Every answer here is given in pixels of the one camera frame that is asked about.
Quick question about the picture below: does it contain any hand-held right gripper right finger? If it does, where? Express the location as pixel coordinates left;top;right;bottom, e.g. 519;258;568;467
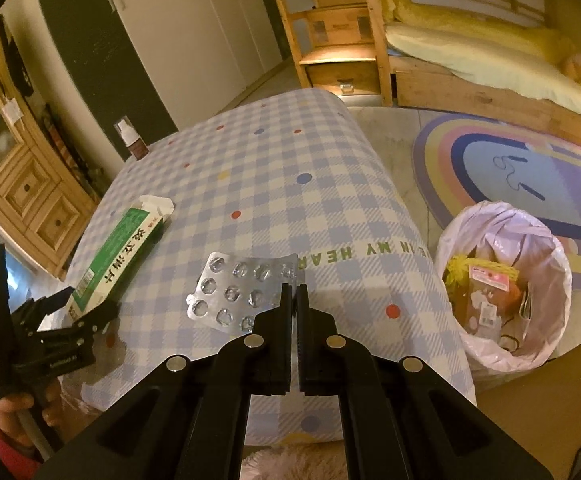
295;284;553;480

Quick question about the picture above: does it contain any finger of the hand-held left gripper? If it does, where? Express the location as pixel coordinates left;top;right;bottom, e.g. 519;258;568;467
13;287;74;334
44;301;120;347

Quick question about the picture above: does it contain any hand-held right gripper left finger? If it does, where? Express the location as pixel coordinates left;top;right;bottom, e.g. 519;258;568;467
35;282;293;480

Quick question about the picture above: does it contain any silver blister pack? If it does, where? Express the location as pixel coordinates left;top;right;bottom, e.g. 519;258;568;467
185;251;301;334

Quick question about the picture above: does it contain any green medicine box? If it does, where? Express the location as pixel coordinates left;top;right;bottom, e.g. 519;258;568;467
67;195;176;322

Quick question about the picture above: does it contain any yellow knit hat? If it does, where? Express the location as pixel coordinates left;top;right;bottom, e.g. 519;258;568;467
443;253;477;302

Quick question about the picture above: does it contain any clear packet with pink label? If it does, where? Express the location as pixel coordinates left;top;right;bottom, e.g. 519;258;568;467
463;262;521;334

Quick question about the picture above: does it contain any bin with pink bag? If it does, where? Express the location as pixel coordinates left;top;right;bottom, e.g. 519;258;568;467
435;201;574;374

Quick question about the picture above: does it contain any person's left forearm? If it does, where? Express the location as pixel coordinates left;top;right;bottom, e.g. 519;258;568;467
0;389;42;479

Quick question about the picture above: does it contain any person's left hand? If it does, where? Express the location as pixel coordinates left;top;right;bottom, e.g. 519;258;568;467
0;380;64;442

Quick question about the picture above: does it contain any wooden glass-door cabinet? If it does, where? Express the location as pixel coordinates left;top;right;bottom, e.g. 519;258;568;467
0;14;100;282

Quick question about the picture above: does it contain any blue checked tablecloth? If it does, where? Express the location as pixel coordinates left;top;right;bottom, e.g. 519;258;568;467
65;88;477;449

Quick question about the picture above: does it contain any row of dark items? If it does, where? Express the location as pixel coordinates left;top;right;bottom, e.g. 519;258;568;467
40;104;102;197

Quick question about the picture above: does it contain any brown bottle with white cap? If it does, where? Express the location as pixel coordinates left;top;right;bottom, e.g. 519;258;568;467
114;116;149;161

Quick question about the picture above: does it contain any white paper note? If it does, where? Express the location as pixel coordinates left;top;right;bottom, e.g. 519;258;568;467
0;99;24;124

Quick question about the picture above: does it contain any rainbow rug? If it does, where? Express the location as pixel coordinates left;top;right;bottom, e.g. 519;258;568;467
413;112;581;292

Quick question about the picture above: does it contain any dark grey wardrobe door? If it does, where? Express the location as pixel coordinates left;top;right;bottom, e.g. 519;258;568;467
33;0;179;162

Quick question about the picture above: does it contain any wooden bunk bed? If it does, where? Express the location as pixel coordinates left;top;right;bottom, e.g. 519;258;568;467
357;0;581;154

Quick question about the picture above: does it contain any wooden stair drawer unit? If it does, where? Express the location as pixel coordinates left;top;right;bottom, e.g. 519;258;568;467
265;0;394;107

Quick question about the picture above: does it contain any white wardrobe with round holes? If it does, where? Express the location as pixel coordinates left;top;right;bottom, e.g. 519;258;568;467
95;0;284;107

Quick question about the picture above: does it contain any pale yellow bedsheet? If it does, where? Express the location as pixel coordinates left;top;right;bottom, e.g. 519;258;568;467
385;22;581;129

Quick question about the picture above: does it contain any yellow quilt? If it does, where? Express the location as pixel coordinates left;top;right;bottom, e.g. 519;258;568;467
377;0;579;64

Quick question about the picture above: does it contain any dark wall hanging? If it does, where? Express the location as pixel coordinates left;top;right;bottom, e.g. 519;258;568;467
0;14;34;97

